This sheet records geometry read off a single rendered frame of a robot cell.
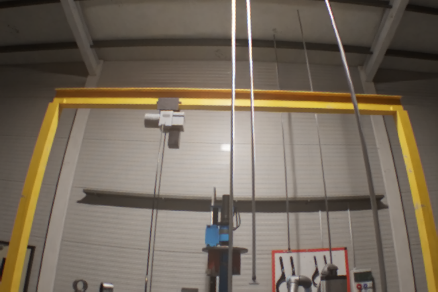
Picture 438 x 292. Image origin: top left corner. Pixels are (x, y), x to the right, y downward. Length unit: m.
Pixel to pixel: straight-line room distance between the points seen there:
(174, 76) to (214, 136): 1.93
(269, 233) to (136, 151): 3.23
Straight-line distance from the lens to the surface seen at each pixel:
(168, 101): 4.28
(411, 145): 4.70
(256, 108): 4.28
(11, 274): 4.33
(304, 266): 6.14
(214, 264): 3.81
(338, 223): 6.50
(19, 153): 8.12
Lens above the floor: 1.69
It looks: 30 degrees up
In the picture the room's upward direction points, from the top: 1 degrees clockwise
